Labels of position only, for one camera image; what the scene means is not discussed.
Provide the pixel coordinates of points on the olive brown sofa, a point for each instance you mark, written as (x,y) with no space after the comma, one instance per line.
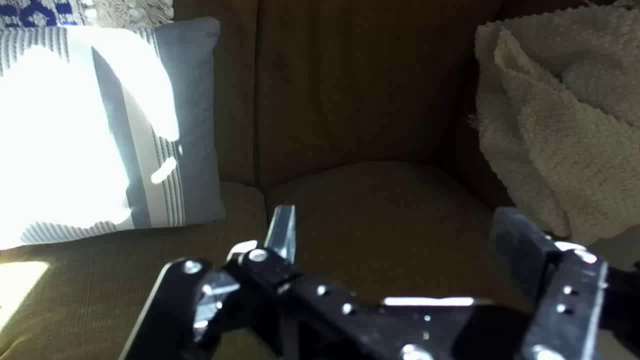
(367,101)

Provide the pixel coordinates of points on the cream knitted blanket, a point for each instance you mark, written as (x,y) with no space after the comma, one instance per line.
(566,120)

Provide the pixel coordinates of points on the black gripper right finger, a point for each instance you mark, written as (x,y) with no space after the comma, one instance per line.
(526,247)

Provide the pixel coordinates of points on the grey white striped pillow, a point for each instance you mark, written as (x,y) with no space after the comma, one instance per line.
(67,147)

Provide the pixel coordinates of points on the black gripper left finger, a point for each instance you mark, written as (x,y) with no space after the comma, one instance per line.
(281,231)

